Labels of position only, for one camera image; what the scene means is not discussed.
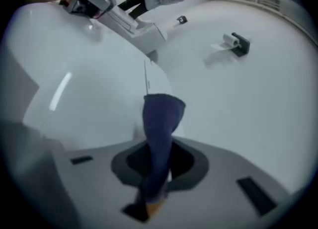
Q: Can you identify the black paper roll holder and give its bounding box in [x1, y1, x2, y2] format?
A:
[231, 32, 251, 58]

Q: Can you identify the tape roll with black holder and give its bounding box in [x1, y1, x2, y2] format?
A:
[210, 33, 240, 52]

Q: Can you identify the dark blue cloth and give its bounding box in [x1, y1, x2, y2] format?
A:
[134, 93, 186, 205]

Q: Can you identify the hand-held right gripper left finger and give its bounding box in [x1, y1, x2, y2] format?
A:
[53, 140, 150, 229]

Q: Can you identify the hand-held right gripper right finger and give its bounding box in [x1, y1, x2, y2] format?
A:
[149, 136, 293, 229]

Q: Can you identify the white tank toilet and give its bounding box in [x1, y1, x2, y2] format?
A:
[98, 9, 167, 59]

